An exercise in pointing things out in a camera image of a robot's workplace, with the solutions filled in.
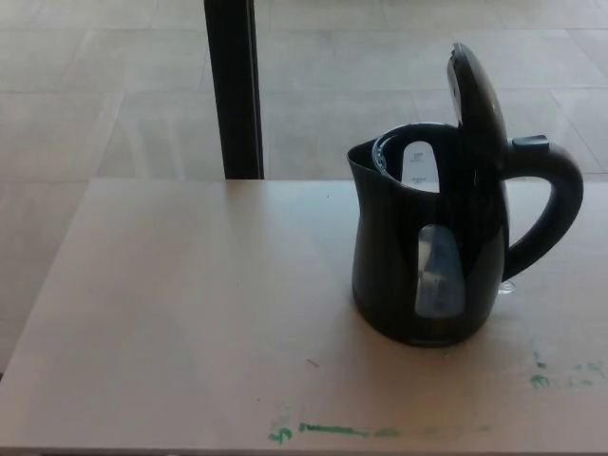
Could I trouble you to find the black electric kettle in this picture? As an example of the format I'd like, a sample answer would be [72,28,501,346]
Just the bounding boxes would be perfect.
[346,42,585,349]

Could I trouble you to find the black vertical post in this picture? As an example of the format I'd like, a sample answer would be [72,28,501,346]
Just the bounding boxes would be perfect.
[202,0,265,181]

